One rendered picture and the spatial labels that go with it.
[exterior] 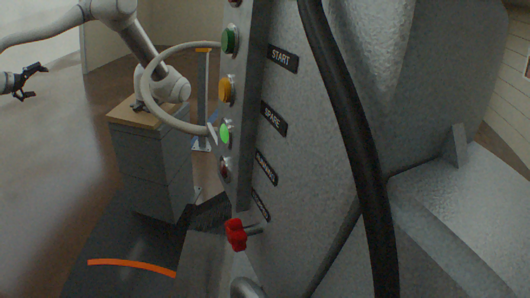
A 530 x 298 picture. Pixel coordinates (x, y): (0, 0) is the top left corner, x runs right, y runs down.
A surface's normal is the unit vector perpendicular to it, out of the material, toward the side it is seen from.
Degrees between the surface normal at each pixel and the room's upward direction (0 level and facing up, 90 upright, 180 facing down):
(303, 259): 90
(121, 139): 90
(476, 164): 4
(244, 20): 90
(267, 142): 90
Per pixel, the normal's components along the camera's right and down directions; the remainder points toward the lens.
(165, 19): -0.17, 0.53
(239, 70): -0.90, 0.14
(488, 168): 0.08, -0.86
